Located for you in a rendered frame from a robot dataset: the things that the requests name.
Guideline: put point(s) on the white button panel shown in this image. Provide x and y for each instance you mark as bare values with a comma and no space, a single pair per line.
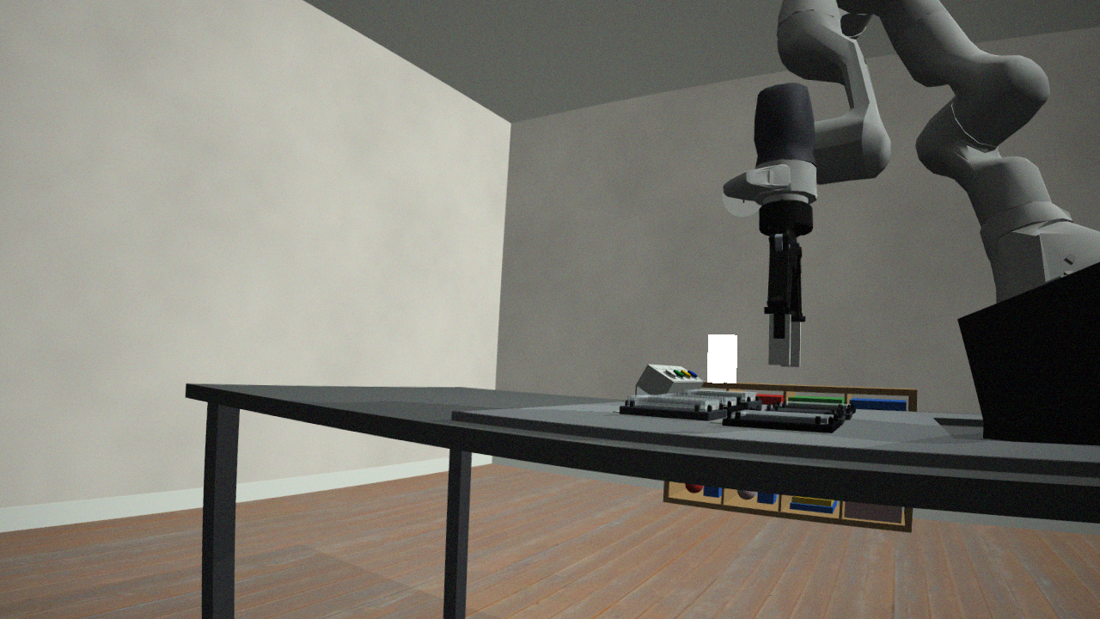
656,380

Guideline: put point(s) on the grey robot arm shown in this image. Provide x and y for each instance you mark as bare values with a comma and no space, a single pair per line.
1028,240

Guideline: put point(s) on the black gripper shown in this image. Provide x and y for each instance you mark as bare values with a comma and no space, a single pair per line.
791,219

